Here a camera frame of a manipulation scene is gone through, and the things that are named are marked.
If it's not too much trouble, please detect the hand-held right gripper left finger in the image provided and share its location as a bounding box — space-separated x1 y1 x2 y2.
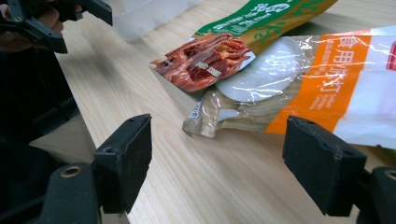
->
92 113 153 216

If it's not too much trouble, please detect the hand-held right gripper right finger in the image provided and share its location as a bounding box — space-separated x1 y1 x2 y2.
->
281 115 368 217

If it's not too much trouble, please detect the white orange clear bag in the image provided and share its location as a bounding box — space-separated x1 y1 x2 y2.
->
181 25 396 150

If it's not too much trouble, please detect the green brown meat snack packet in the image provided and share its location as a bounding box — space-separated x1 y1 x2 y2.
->
148 0 339 93

